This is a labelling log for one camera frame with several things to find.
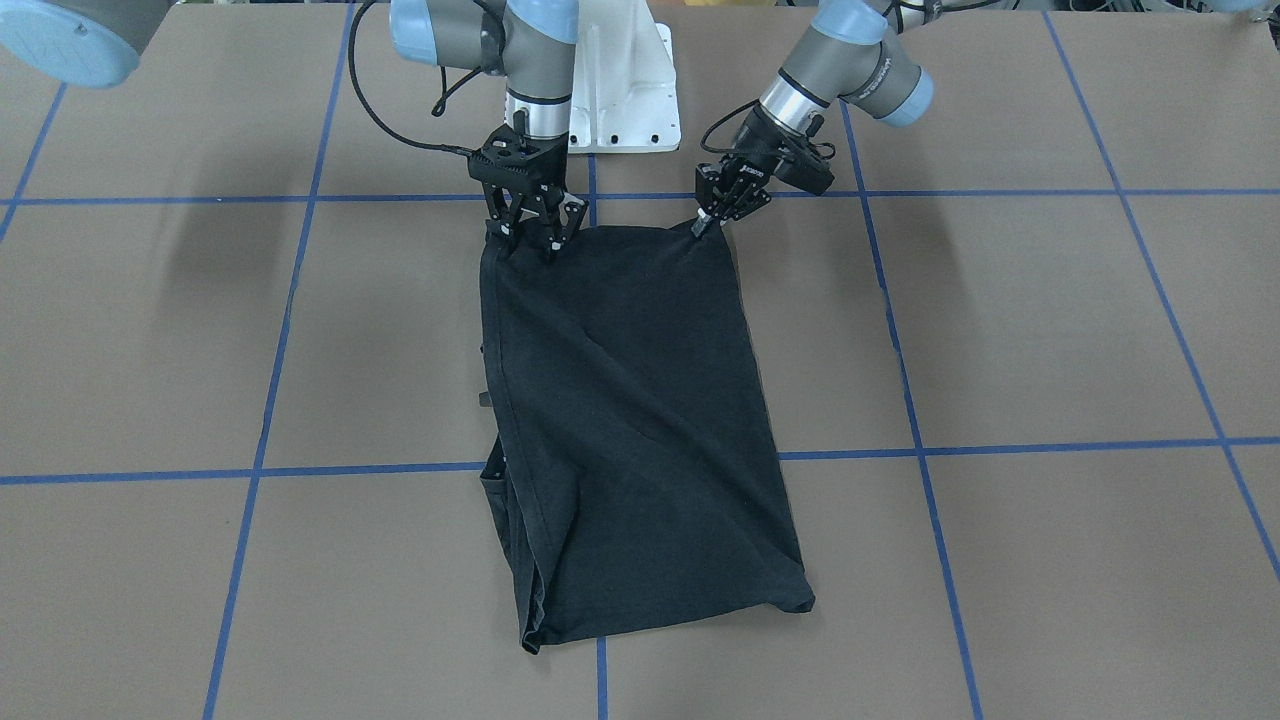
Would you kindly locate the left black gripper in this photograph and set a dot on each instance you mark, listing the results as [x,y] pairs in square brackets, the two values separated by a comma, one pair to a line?
[757,144]

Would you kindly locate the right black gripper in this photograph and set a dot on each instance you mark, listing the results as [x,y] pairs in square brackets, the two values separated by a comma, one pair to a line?
[571,212]

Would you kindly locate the black t-shirt with logo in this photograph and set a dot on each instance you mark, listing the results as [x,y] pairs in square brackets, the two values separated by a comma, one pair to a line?
[634,482]

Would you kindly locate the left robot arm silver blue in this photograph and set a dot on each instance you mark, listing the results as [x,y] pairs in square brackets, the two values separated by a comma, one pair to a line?
[849,53]

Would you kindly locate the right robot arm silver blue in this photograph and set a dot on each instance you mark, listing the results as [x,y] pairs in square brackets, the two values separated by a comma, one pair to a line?
[530,44]

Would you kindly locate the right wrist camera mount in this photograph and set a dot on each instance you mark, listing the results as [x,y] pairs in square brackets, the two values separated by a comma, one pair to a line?
[520,163]

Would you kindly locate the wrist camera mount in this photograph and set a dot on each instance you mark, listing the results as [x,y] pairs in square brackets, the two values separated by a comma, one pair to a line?
[520,163]
[804,165]

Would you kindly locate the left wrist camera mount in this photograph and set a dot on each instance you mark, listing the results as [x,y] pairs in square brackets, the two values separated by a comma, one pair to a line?
[804,165]

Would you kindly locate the white camera mast post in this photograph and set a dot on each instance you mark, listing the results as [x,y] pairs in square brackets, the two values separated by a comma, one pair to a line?
[624,97]

